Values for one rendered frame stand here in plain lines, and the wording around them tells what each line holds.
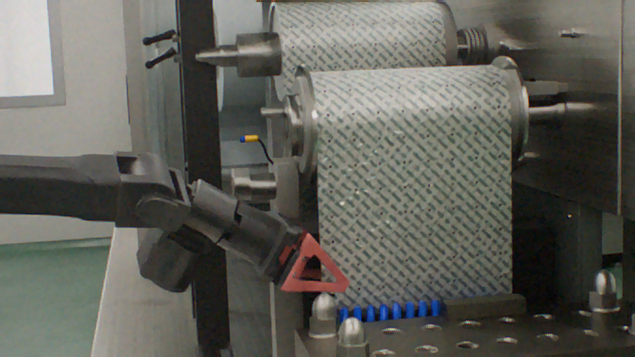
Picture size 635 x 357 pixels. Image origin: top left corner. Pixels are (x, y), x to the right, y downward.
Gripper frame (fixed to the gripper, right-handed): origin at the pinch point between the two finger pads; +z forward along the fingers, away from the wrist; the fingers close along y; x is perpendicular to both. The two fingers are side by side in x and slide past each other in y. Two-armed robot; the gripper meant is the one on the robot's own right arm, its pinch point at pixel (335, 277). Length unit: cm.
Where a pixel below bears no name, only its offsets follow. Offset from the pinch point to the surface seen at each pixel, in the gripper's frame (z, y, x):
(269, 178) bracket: -10.9, -8.5, 6.2
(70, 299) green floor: 2, -410, -129
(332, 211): -4.3, 0.3, 6.7
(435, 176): 4.6, 0.4, 16.1
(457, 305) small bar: 12.2, 6.6, 4.3
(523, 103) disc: 9.6, 1.0, 28.7
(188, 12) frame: -28.4, -33.4, 20.4
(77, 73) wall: -59, -557, -23
